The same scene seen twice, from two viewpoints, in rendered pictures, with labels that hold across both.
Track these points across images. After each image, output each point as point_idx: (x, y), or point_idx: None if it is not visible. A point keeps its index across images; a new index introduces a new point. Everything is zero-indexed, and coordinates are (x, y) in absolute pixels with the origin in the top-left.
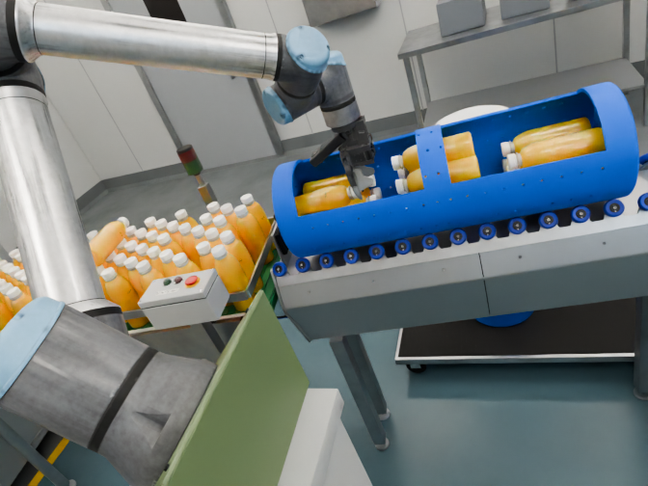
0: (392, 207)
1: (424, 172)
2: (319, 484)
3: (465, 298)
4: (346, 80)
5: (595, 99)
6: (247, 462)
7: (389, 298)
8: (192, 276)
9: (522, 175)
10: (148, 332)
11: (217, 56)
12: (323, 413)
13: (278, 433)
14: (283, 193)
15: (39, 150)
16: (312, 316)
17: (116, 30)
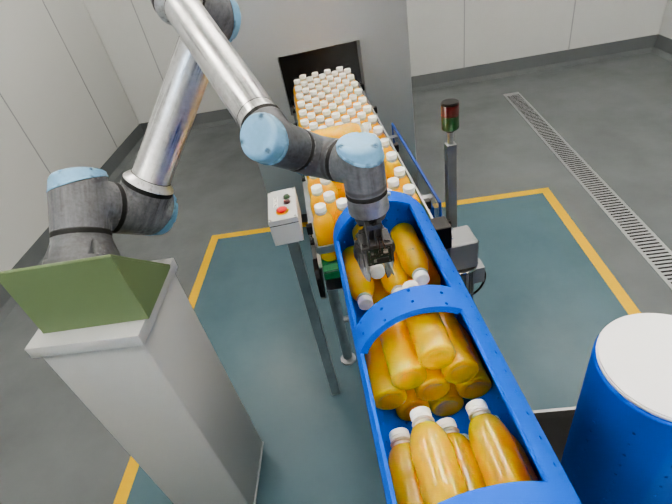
0: (348, 312)
1: (362, 319)
2: (87, 348)
3: None
4: (357, 181)
5: (459, 498)
6: (58, 304)
7: None
8: (285, 207)
9: (373, 428)
10: (308, 211)
11: (219, 96)
12: (121, 333)
13: (94, 313)
14: (345, 214)
15: (174, 82)
16: None
17: (185, 37)
